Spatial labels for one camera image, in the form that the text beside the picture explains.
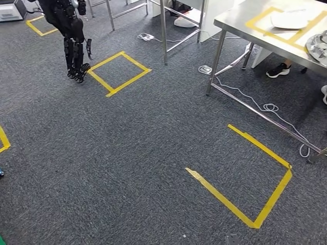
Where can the white plastic car part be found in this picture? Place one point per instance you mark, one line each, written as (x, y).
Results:
(288, 20)

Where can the steel workbench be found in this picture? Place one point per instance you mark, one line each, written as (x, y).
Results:
(235, 20)

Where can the white power strip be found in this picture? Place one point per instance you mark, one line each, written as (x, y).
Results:
(146, 36)
(205, 70)

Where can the steel table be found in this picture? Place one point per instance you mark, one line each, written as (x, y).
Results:
(163, 33)

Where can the white rounded shell piece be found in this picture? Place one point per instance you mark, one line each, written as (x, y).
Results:
(185, 22)

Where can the black humanoid robot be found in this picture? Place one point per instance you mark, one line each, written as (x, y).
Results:
(72, 30)

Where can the person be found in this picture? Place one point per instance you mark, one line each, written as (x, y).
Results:
(277, 71)

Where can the yellow floor tape outline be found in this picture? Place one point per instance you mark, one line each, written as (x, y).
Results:
(273, 199)

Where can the grey wheel hubcap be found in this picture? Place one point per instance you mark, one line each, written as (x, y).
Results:
(318, 44)

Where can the grey equipment box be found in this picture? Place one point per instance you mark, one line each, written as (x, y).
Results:
(11, 10)

